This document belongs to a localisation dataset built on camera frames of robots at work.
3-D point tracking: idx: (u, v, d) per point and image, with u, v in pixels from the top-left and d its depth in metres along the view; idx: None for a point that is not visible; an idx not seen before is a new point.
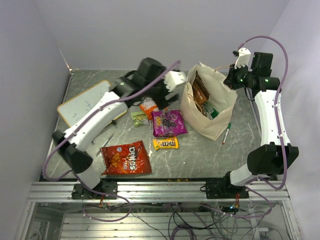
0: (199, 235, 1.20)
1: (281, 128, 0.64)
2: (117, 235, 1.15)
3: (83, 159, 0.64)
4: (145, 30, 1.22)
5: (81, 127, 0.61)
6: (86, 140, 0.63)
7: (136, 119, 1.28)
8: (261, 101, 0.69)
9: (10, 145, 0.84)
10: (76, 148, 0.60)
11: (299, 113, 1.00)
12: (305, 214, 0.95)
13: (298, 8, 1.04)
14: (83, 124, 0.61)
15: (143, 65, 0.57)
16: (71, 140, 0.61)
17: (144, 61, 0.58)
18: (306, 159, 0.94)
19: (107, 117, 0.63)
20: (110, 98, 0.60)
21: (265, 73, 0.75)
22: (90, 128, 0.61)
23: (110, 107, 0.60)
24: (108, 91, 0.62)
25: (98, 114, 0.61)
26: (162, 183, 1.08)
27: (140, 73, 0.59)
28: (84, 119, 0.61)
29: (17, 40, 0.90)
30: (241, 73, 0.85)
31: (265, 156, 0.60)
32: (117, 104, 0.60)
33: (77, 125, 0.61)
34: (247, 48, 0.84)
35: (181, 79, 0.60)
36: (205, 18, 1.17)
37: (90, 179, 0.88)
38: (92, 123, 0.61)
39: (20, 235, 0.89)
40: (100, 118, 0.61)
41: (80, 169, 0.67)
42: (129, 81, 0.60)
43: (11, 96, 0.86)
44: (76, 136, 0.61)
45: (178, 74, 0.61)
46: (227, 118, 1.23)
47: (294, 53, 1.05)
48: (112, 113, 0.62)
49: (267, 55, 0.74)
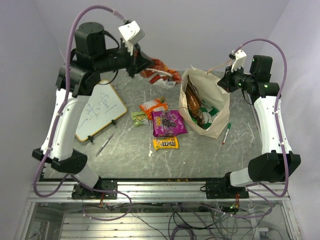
0: (199, 235, 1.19)
1: (282, 135, 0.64)
2: (117, 235, 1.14)
3: (75, 164, 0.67)
4: (146, 31, 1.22)
5: (53, 139, 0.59)
6: (65, 150, 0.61)
7: (136, 119, 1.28)
8: (261, 107, 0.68)
9: (10, 146, 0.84)
10: (59, 161, 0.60)
11: (299, 115, 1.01)
12: (305, 214, 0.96)
13: (299, 9, 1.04)
14: (52, 135, 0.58)
15: (79, 39, 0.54)
16: (51, 155, 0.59)
17: (78, 34, 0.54)
18: (307, 160, 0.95)
19: (73, 117, 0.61)
20: (64, 96, 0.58)
21: (265, 77, 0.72)
22: (60, 136, 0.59)
23: (68, 107, 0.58)
24: (58, 91, 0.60)
25: (61, 119, 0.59)
26: (162, 183, 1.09)
27: (85, 27, 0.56)
28: (51, 130, 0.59)
29: (18, 41, 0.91)
30: (238, 76, 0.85)
31: (268, 164, 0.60)
32: (74, 100, 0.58)
33: (47, 138, 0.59)
34: (243, 50, 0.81)
35: (131, 30, 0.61)
36: (205, 19, 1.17)
37: (87, 178, 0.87)
38: (61, 130, 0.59)
39: (20, 235, 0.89)
40: (66, 121, 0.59)
41: (76, 169, 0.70)
42: (77, 65, 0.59)
43: (11, 95, 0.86)
44: (53, 150, 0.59)
45: (127, 27, 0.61)
46: (226, 117, 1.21)
47: (296, 53, 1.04)
48: (74, 112, 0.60)
49: (267, 59, 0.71)
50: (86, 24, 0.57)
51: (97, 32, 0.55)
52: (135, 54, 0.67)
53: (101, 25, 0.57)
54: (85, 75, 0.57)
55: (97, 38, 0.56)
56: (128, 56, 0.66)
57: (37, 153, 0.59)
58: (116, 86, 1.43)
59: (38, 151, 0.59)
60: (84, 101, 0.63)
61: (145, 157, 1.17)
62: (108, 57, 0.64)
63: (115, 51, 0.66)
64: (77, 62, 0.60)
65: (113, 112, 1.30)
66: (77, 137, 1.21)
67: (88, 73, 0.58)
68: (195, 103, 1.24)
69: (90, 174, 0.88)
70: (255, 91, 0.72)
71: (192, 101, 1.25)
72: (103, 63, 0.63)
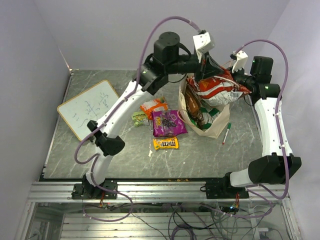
0: (199, 236, 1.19)
1: (283, 138, 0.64)
2: (117, 235, 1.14)
3: (112, 146, 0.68)
4: (146, 32, 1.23)
5: (111, 117, 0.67)
6: (116, 130, 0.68)
7: (136, 119, 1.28)
8: (262, 109, 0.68)
9: (10, 146, 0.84)
10: (106, 137, 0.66)
11: (299, 116, 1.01)
12: (305, 214, 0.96)
13: (298, 9, 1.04)
14: (112, 114, 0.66)
15: (157, 48, 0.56)
16: (103, 130, 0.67)
17: (156, 44, 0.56)
18: (306, 160, 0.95)
19: (135, 106, 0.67)
20: (133, 87, 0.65)
21: (266, 78, 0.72)
22: (117, 117, 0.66)
23: (133, 97, 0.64)
24: (131, 81, 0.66)
25: (123, 104, 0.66)
26: (162, 183, 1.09)
27: (164, 37, 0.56)
28: (112, 110, 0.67)
29: (18, 40, 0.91)
30: (239, 78, 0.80)
31: (268, 167, 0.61)
32: (141, 93, 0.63)
33: (107, 115, 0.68)
34: (244, 52, 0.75)
35: (202, 41, 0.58)
36: (205, 19, 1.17)
37: (99, 174, 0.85)
38: (120, 112, 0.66)
39: (20, 235, 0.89)
40: (126, 107, 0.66)
41: (112, 152, 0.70)
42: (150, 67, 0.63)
43: (12, 94, 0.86)
44: (107, 126, 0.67)
45: (200, 36, 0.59)
46: (227, 117, 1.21)
47: (296, 53, 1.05)
48: (136, 103, 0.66)
49: (267, 60, 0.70)
50: (166, 33, 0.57)
51: (173, 45, 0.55)
52: (202, 62, 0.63)
53: (178, 37, 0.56)
54: (156, 79, 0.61)
55: (172, 50, 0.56)
56: (196, 64, 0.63)
57: (94, 124, 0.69)
58: (116, 86, 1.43)
59: (94, 123, 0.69)
60: (149, 97, 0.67)
61: (145, 157, 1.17)
62: (177, 63, 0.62)
63: (187, 57, 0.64)
64: (152, 63, 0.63)
65: None
66: (77, 137, 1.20)
67: (158, 79, 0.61)
68: (194, 105, 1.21)
69: (104, 171, 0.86)
70: (255, 92, 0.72)
71: (192, 103, 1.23)
72: (173, 69, 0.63)
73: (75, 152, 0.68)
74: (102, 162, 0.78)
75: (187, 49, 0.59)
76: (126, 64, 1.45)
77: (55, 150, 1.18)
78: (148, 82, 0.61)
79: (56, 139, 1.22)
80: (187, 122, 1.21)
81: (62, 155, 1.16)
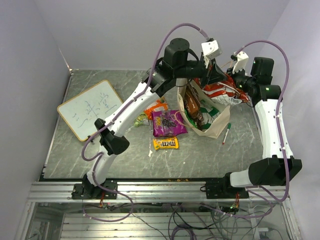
0: (199, 236, 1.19)
1: (283, 140, 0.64)
2: (117, 235, 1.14)
3: (119, 144, 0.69)
4: (146, 32, 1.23)
5: (119, 116, 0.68)
6: (123, 128, 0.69)
7: (136, 119, 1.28)
8: (262, 111, 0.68)
9: (10, 146, 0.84)
10: (114, 135, 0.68)
11: (299, 116, 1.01)
12: (305, 214, 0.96)
13: (298, 9, 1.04)
14: (120, 113, 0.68)
15: (168, 52, 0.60)
16: (110, 128, 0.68)
17: (167, 49, 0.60)
18: (307, 160, 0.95)
19: (143, 107, 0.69)
20: (143, 88, 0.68)
21: (266, 79, 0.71)
22: (125, 116, 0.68)
23: (142, 97, 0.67)
24: (140, 83, 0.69)
25: (132, 104, 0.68)
26: (162, 183, 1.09)
27: (174, 43, 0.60)
28: (121, 109, 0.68)
29: (18, 41, 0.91)
30: (239, 78, 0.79)
31: (269, 169, 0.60)
32: (150, 95, 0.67)
33: (115, 113, 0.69)
34: (245, 52, 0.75)
35: (211, 48, 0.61)
36: (205, 19, 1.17)
37: (100, 174, 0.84)
38: (128, 111, 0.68)
39: (20, 235, 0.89)
40: (134, 107, 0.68)
41: (118, 150, 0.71)
42: (160, 70, 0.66)
43: (12, 95, 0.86)
44: (114, 124, 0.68)
45: (208, 43, 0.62)
46: (227, 118, 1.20)
47: (296, 53, 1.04)
48: (145, 104, 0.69)
49: (268, 61, 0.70)
50: (176, 38, 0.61)
51: (182, 50, 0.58)
52: (209, 68, 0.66)
53: (188, 43, 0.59)
54: (165, 82, 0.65)
55: (181, 55, 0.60)
56: (203, 70, 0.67)
57: (102, 122, 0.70)
58: (116, 86, 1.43)
59: (102, 121, 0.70)
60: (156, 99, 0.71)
61: (145, 157, 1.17)
62: (186, 68, 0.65)
63: (195, 63, 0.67)
64: (162, 67, 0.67)
65: (113, 112, 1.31)
66: (77, 137, 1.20)
67: (167, 82, 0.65)
68: (193, 106, 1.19)
69: (105, 171, 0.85)
70: (255, 94, 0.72)
71: (191, 104, 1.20)
72: (181, 74, 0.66)
73: (83, 149, 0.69)
74: (105, 160, 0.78)
75: (196, 55, 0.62)
76: (126, 64, 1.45)
77: (55, 150, 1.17)
78: (158, 84, 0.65)
79: (56, 139, 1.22)
80: (187, 123, 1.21)
81: (62, 155, 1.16)
